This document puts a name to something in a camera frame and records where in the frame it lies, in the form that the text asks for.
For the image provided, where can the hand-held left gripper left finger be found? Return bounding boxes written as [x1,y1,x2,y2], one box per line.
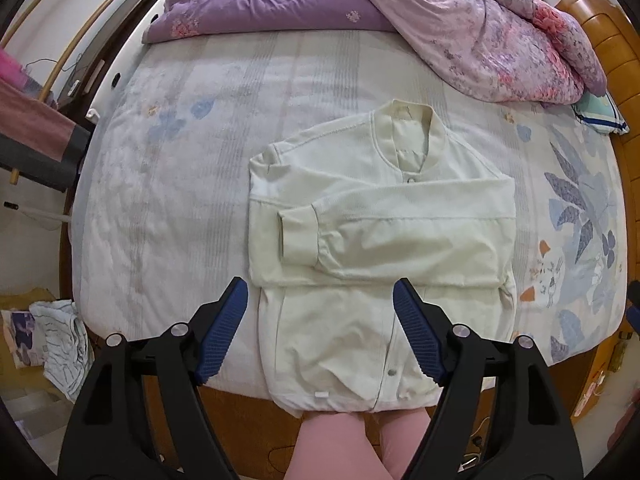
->
[59,276,249,480]

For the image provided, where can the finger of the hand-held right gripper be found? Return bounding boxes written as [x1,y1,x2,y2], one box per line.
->
[625,280,640,336]

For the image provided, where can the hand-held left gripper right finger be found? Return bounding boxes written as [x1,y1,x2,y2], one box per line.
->
[392,277,583,480]

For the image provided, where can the white button-up jacket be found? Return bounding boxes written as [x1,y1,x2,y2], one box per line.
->
[247,100,518,418]

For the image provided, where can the person's pink pants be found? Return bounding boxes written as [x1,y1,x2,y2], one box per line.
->
[292,405,436,480]

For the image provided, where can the bed with floral sheet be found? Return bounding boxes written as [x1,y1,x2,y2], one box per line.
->
[60,25,628,411]

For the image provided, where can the white patterned cloth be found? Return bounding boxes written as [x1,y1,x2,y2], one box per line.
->
[30,300,96,403]

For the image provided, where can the teal striped pillow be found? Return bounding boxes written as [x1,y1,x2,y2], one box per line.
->
[572,91,631,135]

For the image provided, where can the blue floral print cloth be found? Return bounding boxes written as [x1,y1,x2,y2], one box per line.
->
[0,307,46,368]

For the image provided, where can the white standing fan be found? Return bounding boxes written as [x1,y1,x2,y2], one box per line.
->
[2,200,71,223]

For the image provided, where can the wooden headboard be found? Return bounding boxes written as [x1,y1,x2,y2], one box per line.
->
[555,0,640,291]

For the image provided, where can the grey pink striped towel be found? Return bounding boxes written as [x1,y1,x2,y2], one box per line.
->
[0,80,93,193]

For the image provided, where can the purple floral quilt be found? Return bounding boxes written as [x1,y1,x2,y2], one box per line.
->
[142,0,608,106]

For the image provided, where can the black-topped white drawer cabinet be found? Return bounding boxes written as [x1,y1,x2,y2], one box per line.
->
[55,0,173,126]

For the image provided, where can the bright pink towel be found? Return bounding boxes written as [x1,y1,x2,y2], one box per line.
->
[0,47,31,91]

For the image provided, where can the wooden rail drying rack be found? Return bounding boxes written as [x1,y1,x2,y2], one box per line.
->
[0,0,181,183]

